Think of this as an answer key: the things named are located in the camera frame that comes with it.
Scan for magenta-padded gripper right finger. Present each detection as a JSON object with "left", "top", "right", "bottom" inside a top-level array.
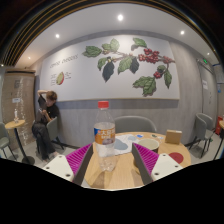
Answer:
[{"left": 131, "top": 142, "right": 184, "bottom": 186}]

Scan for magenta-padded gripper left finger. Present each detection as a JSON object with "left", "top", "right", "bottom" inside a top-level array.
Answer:
[{"left": 42, "top": 143, "right": 95, "bottom": 186}]

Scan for clear bottle with red cap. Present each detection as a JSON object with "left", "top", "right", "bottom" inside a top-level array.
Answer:
[{"left": 93, "top": 100, "right": 117, "bottom": 173}]

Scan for flat round red coaster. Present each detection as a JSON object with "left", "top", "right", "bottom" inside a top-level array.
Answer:
[{"left": 168, "top": 152, "right": 185, "bottom": 165}]

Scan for white cup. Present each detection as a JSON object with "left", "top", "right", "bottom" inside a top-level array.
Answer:
[{"left": 137, "top": 137, "right": 161, "bottom": 155}]

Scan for brown cardboard box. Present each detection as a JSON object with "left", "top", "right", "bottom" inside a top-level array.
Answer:
[{"left": 164, "top": 129, "right": 183, "bottom": 145}]

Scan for grey upholstered chair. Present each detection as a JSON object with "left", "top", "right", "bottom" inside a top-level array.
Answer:
[
  {"left": 114, "top": 115, "right": 158, "bottom": 134},
  {"left": 0, "top": 122, "right": 18, "bottom": 161},
  {"left": 194, "top": 112, "right": 216, "bottom": 159},
  {"left": 36, "top": 116, "right": 65, "bottom": 155}
]

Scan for person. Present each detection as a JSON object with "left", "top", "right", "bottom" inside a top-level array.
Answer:
[{"left": 31, "top": 89, "right": 61, "bottom": 163}]

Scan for red fire extinguisher box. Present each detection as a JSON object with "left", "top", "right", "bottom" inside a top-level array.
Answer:
[{"left": 215, "top": 115, "right": 224, "bottom": 136}]

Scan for grey door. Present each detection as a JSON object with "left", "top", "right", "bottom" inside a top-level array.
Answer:
[{"left": 198, "top": 61, "right": 219, "bottom": 126}]

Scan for brown wooden cabinet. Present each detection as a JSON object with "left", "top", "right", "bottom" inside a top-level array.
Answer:
[{"left": 1, "top": 68, "right": 37, "bottom": 151}]

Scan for round ceiling lights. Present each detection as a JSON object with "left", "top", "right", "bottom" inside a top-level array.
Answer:
[{"left": 26, "top": 13, "right": 186, "bottom": 61}]

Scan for coffee branch wall mural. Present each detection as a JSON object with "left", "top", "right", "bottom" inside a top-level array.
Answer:
[{"left": 48, "top": 34, "right": 181, "bottom": 103}]

